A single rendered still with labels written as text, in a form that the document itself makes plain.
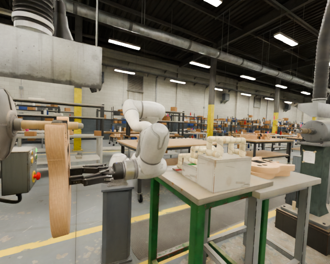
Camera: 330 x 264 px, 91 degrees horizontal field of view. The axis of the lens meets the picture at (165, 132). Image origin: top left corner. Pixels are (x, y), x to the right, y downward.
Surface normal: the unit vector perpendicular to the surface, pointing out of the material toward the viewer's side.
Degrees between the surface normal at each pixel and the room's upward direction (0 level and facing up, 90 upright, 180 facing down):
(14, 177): 90
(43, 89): 90
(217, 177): 90
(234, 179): 90
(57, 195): 72
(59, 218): 99
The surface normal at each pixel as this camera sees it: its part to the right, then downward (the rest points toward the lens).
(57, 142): 0.47, 0.22
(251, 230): -0.90, -0.01
